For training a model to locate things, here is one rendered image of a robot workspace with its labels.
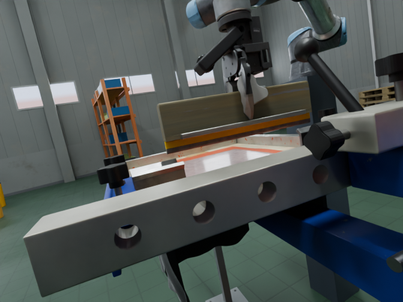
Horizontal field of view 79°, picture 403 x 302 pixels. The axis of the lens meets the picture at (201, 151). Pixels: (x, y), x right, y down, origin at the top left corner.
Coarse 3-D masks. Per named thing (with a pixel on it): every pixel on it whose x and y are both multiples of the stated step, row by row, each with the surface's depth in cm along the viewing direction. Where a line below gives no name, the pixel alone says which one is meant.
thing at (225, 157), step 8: (208, 152) 104; (216, 152) 100; (224, 152) 95; (232, 152) 92; (240, 152) 88; (248, 152) 85; (256, 152) 82; (264, 152) 79; (272, 152) 76; (208, 160) 85; (216, 160) 82; (224, 160) 79; (232, 160) 76; (240, 160) 74; (248, 160) 72
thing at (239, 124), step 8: (296, 112) 55; (304, 112) 55; (248, 120) 51; (256, 120) 51; (264, 120) 52; (208, 128) 49; (216, 128) 49; (224, 128) 49; (232, 128) 50; (184, 136) 47; (192, 136) 47
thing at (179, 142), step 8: (272, 120) 55; (280, 120) 56; (288, 120) 57; (296, 120) 58; (240, 128) 53; (248, 128) 54; (256, 128) 54; (200, 136) 50; (208, 136) 51; (216, 136) 51; (224, 136) 52; (168, 144) 48; (176, 144) 49; (184, 144) 49
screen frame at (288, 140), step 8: (248, 136) 104; (256, 136) 98; (264, 136) 92; (272, 136) 88; (280, 136) 84; (288, 136) 80; (296, 136) 76; (216, 144) 112; (224, 144) 113; (264, 144) 94; (272, 144) 89; (280, 144) 84; (288, 144) 80; (296, 144) 77; (176, 152) 106; (184, 152) 107; (192, 152) 108; (136, 160) 101; (144, 160) 102; (152, 160) 103; (160, 160) 104; (128, 168) 100
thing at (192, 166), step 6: (186, 162) 89; (192, 162) 87; (198, 162) 84; (204, 162) 82; (186, 168) 78; (192, 168) 76; (198, 168) 74; (204, 168) 72; (210, 168) 70; (216, 168) 69; (186, 174) 69; (192, 174) 67
